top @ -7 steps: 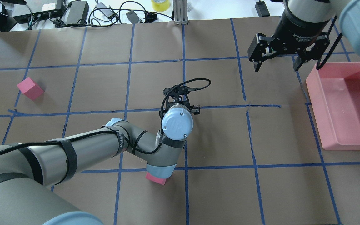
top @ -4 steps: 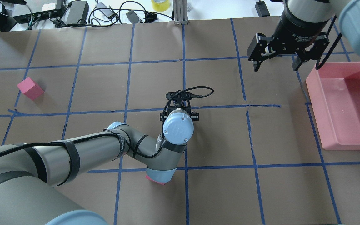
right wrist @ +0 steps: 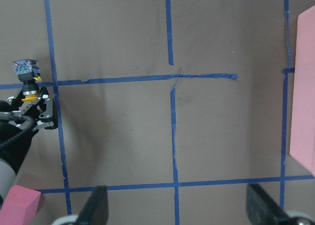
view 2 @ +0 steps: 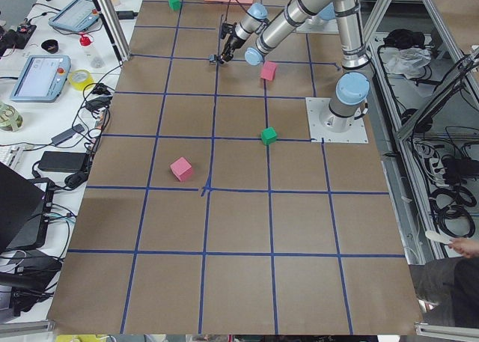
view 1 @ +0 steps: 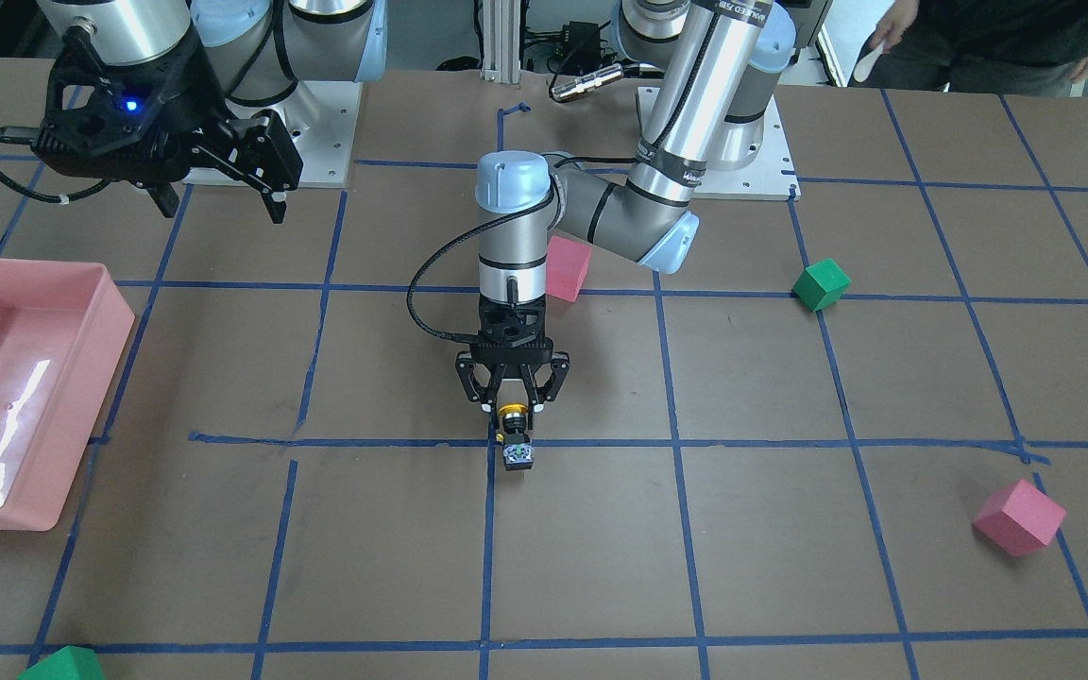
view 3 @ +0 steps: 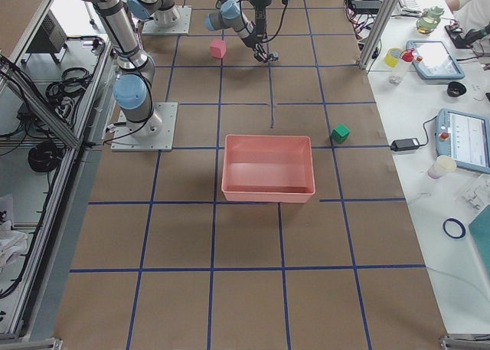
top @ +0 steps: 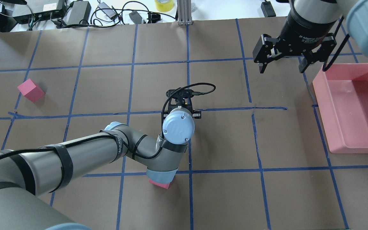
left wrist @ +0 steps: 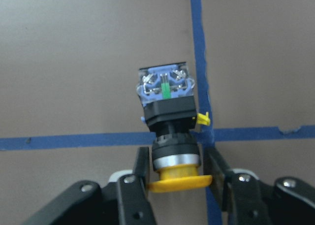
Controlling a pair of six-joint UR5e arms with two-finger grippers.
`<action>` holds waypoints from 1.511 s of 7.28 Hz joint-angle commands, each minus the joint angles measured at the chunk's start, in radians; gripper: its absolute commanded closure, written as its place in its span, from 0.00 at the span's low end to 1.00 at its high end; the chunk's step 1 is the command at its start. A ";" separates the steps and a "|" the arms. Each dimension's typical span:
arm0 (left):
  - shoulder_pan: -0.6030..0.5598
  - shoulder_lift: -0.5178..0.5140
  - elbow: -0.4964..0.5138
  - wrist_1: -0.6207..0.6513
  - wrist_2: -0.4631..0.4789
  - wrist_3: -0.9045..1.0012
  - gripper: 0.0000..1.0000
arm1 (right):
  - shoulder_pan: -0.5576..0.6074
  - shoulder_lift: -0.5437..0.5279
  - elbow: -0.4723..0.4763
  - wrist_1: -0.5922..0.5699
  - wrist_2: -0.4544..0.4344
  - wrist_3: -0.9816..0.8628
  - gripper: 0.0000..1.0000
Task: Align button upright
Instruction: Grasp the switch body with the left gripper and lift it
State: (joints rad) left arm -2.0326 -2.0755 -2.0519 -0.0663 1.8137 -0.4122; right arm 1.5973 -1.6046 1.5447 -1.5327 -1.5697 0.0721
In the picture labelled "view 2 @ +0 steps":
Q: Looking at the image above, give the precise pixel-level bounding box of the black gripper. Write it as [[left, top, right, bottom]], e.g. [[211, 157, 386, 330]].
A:
[[218, 23, 247, 64]]

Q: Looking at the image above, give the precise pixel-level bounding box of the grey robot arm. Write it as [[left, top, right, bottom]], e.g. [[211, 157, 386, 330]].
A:
[[210, 0, 370, 132]]

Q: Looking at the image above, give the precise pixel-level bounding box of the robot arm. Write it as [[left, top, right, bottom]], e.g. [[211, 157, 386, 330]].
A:
[[296, 3, 338, 34]]

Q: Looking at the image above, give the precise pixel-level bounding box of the pink cube bottom centre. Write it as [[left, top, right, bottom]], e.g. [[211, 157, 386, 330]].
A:
[[260, 61, 278, 82]]

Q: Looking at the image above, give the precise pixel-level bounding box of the pink cube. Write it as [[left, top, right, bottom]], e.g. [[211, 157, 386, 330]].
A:
[[260, 61, 278, 82], [170, 156, 194, 182]]

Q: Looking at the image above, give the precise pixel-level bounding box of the green cube upper right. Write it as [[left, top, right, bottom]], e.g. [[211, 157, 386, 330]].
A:
[[168, 0, 182, 11]]

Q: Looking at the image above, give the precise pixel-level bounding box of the green cube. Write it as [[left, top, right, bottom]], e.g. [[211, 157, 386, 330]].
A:
[[260, 126, 278, 146], [168, 0, 182, 11]]

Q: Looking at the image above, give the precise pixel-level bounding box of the green cube lower left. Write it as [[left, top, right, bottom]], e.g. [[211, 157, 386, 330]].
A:
[[260, 126, 278, 146]]

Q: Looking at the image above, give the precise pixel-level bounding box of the black power adapter right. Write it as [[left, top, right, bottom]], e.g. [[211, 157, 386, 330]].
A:
[[116, 10, 138, 20]]

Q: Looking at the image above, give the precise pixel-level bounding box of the pink cube upper left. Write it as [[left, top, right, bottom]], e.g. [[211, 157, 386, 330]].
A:
[[170, 156, 194, 182]]

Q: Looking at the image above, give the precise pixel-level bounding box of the red small object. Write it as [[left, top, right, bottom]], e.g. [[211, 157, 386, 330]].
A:
[[79, 34, 92, 47]]

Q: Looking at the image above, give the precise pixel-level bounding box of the yellow tape roll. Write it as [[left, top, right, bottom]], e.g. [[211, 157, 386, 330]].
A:
[[67, 70, 94, 91]]

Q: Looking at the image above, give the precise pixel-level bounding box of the teach pendant upper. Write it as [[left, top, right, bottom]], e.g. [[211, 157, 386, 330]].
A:
[[49, 0, 99, 33]]

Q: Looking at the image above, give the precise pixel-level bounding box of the teach pendant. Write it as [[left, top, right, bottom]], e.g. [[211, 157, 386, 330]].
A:
[[49, 0, 99, 33], [10, 55, 71, 103]]

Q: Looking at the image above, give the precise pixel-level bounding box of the black bowl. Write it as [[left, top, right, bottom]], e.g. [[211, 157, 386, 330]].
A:
[[41, 39, 59, 54]]

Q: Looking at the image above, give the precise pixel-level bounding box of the crumpled white cloth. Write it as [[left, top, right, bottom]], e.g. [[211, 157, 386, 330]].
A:
[[385, 47, 431, 79]]

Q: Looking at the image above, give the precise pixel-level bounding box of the teach pendant lower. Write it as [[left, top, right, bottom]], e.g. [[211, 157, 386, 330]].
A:
[[10, 55, 71, 103]]

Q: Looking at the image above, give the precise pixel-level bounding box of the small black adapter centre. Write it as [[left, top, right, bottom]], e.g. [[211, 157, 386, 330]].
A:
[[64, 171, 88, 189]]

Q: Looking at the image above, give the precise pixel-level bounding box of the black power brick left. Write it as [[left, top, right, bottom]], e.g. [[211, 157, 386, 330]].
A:
[[38, 151, 88, 173]]

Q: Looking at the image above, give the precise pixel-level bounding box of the white power strip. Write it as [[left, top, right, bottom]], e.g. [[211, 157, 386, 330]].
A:
[[417, 142, 448, 187]]

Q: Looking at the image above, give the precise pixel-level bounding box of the black laptop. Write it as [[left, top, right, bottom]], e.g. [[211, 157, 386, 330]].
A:
[[1, 164, 54, 252]]

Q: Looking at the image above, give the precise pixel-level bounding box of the person's foot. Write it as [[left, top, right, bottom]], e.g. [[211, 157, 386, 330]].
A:
[[448, 238, 479, 258]]

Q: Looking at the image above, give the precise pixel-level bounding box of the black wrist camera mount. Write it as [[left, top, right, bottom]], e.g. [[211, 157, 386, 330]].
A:
[[220, 22, 236, 40]]

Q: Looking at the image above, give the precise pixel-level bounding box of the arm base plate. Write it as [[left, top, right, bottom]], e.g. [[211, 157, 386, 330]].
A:
[[305, 97, 368, 144]]

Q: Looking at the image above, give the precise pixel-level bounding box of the aluminium profile post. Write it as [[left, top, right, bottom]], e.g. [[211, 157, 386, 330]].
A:
[[92, 0, 130, 63]]

